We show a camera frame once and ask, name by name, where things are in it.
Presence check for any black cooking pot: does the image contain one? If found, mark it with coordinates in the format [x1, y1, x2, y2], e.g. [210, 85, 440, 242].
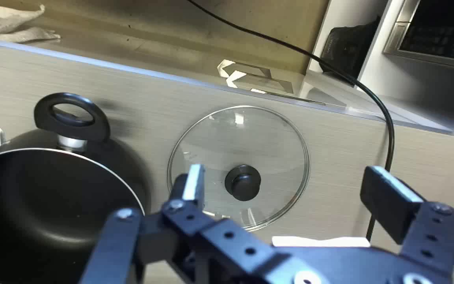
[0, 92, 153, 284]

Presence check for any white tape strip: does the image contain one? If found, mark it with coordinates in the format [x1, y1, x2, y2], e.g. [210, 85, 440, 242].
[270, 235, 372, 249]

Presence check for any long black power cable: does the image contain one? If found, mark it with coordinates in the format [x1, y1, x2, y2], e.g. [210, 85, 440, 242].
[186, 0, 397, 242]

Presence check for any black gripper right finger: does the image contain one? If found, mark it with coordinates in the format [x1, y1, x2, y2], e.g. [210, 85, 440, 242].
[359, 164, 454, 276]

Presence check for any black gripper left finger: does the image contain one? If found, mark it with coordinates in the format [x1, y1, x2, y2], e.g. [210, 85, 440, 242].
[79, 163, 293, 284]

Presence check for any black bag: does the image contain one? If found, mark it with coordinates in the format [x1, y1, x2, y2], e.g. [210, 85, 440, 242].
[323, 17, 385, 82]

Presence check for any white crumpled tape piece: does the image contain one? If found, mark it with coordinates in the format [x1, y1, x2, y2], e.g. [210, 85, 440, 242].
[216, 59, 251, 90]

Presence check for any glass lid with black knob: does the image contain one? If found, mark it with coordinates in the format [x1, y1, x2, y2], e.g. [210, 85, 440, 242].
[165, 103, 312, 234]

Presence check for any black device with silver frame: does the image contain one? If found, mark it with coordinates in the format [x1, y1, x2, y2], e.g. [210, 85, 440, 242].
[383, 0, 454, 70]

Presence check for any white cloth rag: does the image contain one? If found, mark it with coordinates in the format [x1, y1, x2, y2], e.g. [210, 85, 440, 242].
[0, 3, 63, 44]

